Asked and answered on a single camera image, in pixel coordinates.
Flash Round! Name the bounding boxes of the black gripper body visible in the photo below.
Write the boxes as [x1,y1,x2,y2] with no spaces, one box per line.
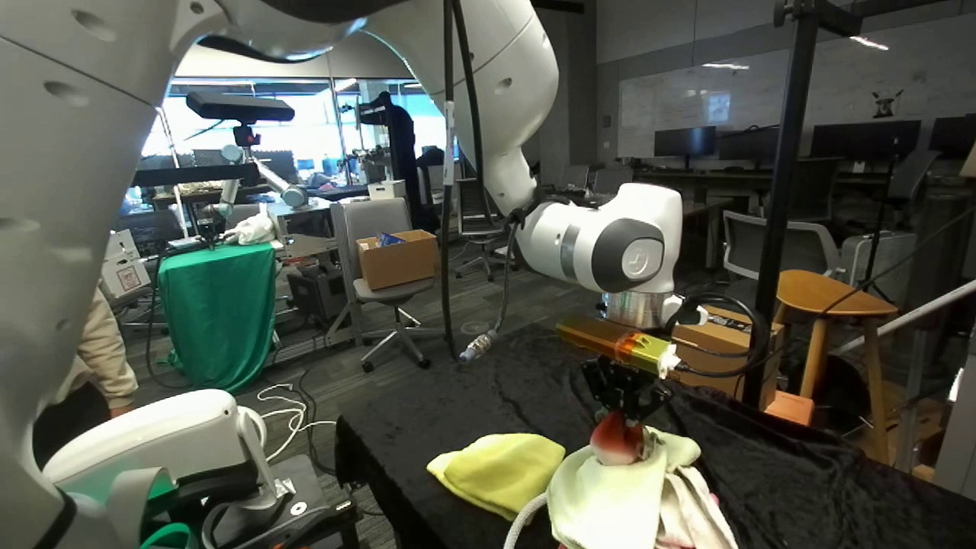
[578,361,667,422]

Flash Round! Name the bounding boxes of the red plush toy green leaves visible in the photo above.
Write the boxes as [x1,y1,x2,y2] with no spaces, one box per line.
[588,408,653,471]

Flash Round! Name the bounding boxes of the pale green cloth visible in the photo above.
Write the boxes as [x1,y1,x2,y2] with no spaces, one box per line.
[546,423,703,549]

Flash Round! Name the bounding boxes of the white cloth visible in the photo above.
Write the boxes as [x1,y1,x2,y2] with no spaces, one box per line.
[659,464,742,549]

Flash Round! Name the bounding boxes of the yellow cloth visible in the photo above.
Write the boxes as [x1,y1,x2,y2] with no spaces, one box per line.
[423,429,570,525]

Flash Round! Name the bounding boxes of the cardboard box black tape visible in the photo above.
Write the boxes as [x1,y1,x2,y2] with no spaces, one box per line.
[667,303,787,399]

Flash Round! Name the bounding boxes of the black table cloth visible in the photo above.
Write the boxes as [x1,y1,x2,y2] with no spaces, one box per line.
[332,320,976,549]

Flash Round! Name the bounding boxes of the wooden stool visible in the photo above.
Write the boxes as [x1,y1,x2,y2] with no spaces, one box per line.
[776,265,902,429]

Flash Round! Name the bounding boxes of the black stand pole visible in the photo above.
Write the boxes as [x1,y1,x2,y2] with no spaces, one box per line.
[742,0,825,408]

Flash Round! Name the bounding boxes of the mesh back office chair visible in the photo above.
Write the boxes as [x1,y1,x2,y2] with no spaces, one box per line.
[720,208,848,285]

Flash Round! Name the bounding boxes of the grey office chair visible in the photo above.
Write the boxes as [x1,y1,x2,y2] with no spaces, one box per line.
[328,195,451,375]

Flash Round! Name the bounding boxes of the black computer monitor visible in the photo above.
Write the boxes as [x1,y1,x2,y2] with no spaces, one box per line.
[653,121,716,163]
[716,121,787,164]
[807,120,925,164]

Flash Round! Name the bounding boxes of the small cardboard box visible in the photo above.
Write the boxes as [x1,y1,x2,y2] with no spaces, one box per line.
[353,227,442,293]

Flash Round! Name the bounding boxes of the silver tripod pole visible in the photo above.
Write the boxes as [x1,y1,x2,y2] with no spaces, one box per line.
[833,272,976,354]

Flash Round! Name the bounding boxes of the green draped cloth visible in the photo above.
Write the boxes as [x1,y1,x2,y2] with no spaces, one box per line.
[154,240,280,392]

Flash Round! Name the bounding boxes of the person in beige top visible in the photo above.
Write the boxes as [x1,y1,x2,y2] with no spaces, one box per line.
[69,288,143,418]

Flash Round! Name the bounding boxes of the white paper sign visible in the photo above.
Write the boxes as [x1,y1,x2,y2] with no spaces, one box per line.
[97,227,151,300]

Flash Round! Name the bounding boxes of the tan wrist mount piece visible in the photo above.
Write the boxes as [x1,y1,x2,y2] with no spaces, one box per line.
[555,316,683,381]

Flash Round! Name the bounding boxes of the white floor cable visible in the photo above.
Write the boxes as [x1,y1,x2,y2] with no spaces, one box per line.
[253,377,342,443]

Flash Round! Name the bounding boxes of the black bar camera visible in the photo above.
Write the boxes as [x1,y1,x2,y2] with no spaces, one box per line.
[182,89,300,128]

